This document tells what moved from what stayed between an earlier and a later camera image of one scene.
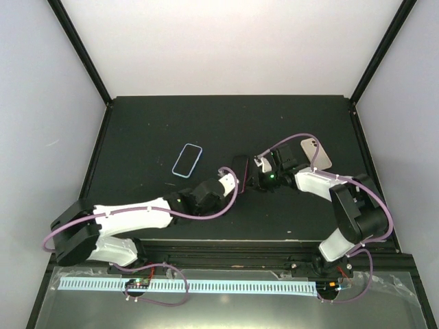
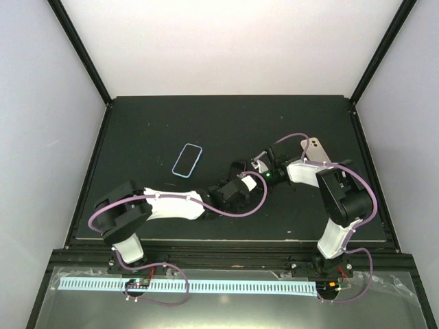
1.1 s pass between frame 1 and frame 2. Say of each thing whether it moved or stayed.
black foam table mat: stayed
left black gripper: moved
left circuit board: stayed
